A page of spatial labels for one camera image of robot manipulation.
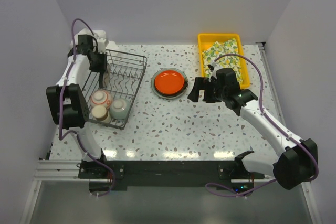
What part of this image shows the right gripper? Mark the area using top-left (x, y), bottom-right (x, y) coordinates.
top-left (187, 77), bottom-right (227, 103)

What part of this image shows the yellow patterned plate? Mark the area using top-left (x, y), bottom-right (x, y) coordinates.
top-left (154, 73), bottom-right (188, 98)

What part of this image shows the orange plate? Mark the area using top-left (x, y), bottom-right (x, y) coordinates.
top-left (154, 69), bottom-right (185, 95)

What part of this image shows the light green floral plate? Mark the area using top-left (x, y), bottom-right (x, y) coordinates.
top-left (151, 68), bottom-right (188, 100)

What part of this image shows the dark teal plate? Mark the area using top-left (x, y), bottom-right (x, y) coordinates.
top-left (99, 64), bottom-right (111, 89)

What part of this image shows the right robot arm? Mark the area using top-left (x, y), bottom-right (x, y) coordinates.
top-left (187, 68), bottom-right (318, 190)

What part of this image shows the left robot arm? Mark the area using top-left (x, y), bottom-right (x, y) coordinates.
top-left (46, 29), bottom-right (109, 178)

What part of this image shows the white crumpled towel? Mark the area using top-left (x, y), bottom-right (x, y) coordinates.
top-left (67, 28), bottom-right (115, 62)

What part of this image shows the white red patterned bowl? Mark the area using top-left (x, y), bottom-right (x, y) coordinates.
top-left (90, 89), bottom-right (113, 109)

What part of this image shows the lemon print cloth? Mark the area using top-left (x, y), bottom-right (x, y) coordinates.
top-left (202, 38), bottom-right (243, 84)

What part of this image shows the yellow plastic bin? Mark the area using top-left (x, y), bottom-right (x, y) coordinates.
top-left (198, 34), bottom-right (250, 89)

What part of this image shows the light green bowl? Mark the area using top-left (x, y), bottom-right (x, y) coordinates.
top-left (109, 98), bottom-right (130, 120)

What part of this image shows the beige brown cup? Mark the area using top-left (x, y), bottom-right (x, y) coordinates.
top-left (91, 105), bottom-right (111, 123)

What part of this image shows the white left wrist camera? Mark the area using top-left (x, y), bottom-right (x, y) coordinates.
top-left (97, 38), bottom-right (109, 53)

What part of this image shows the black wire dish rack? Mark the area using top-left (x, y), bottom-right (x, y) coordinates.
top-left (80, 49), bottom-right (148, 130)

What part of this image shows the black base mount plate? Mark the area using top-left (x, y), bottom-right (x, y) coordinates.
top-left (77, 161), bottom-right (264, 192)

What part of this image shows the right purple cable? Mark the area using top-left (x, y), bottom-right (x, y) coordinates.
top-left (205, 54), bottom-right (320, 198)

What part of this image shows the aluminium frame rail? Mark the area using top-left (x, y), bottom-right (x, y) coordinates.
top-left (256, 42), bottom-right (323, 223)

